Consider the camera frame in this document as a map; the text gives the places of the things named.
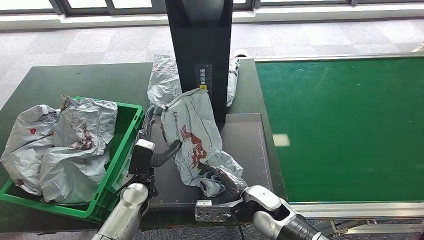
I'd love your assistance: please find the plain grey parcel bag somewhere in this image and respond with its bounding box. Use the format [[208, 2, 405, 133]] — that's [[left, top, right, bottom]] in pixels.
[[147, 52, 240, 109]]

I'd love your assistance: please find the aluminium conveyor frame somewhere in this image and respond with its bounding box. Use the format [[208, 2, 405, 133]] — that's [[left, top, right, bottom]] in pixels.
[[253, 52, 424, 238]]

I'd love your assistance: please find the green plastic crate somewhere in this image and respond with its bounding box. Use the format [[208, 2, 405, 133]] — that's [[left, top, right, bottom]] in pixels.
[[0, 96, 147, 223]]

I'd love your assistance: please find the yellow and black machine sticker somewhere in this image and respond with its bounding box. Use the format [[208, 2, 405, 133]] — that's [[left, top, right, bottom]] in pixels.
[[194, 62, 213, 91]]

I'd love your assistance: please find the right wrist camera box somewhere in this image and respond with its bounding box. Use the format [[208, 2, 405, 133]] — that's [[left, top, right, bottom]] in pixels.
[[194, 198, 246, 223]]

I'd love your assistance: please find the grey parcel dark red print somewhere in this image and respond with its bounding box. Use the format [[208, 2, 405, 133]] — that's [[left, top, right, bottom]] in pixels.
[[39, 95, 118, 205]]

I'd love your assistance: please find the dark green table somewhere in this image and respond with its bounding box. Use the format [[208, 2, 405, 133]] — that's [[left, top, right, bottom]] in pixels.
[[0, 59, 292, 233]]

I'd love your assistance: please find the grey parcel black lettering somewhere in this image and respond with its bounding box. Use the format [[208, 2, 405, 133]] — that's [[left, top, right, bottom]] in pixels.
[[0, 104, 61, 196]]

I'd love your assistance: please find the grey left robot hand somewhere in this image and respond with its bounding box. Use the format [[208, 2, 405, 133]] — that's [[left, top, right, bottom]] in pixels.
[[137, 105, 183, 168]]

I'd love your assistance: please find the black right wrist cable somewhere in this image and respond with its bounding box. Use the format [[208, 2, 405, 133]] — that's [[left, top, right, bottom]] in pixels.
[[230, 211, 246, 240]]

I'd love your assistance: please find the black inbound scanner machine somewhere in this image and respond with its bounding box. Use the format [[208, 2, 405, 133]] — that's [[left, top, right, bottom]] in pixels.
[[147, 0, 276, 210]]

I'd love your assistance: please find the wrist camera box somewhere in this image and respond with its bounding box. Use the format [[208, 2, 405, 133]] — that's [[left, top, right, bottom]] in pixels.
[[128, 139, 156, 176], [194, 198, 246, 223]]

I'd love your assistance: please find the green conveyor belt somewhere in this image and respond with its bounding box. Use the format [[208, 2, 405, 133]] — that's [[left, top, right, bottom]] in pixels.
[[255, 56, 424, 203]]

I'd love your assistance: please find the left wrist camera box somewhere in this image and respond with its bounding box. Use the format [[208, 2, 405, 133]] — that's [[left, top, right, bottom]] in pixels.
[[128, 139, 156, 176]]

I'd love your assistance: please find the dark window frame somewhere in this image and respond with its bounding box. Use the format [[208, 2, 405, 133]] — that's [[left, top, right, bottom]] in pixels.
[[0, 0, 424, 17]]

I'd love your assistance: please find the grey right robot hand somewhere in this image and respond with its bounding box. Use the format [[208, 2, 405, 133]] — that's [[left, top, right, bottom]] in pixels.
[[198, 163, 249, 203]]

